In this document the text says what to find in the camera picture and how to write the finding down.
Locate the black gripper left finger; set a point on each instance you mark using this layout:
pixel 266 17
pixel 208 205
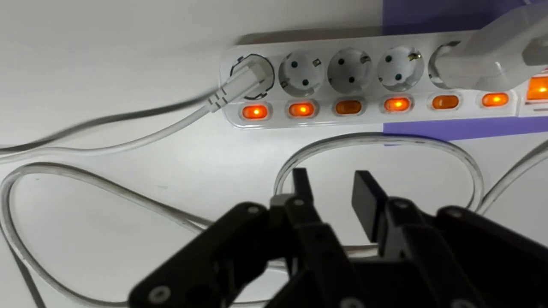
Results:
pixel 302 184

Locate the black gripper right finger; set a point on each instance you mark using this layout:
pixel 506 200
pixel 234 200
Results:
pixel 369 202

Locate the white power strip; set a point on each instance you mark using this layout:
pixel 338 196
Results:
pixel 374 78

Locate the purple paper sheet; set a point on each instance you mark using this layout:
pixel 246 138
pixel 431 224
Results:
pixel 431 15

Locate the white power adapter plug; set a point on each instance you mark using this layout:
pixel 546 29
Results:
pixel 501 54

